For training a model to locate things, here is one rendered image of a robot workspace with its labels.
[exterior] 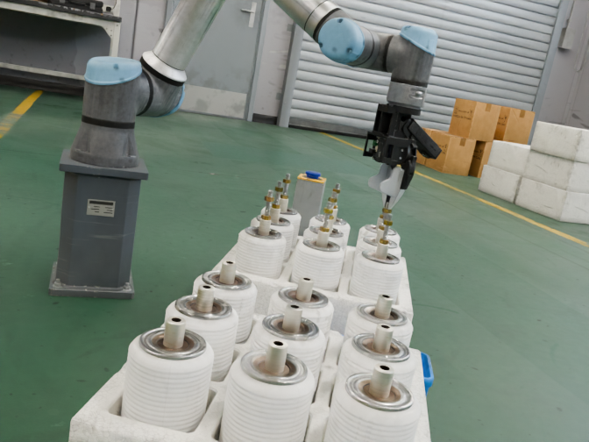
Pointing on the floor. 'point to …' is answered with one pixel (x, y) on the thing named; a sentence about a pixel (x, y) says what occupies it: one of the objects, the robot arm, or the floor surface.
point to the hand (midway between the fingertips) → (391, 202)
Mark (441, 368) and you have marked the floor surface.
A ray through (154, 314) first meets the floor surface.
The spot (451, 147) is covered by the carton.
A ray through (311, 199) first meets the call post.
